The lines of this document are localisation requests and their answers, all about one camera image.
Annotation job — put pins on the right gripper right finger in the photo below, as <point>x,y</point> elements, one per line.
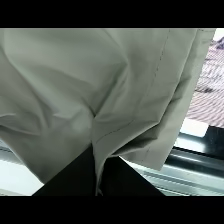
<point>128,181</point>

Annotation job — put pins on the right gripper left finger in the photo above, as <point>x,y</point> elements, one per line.
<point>75,180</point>

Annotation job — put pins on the grey-green garment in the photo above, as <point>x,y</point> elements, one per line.
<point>83,93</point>

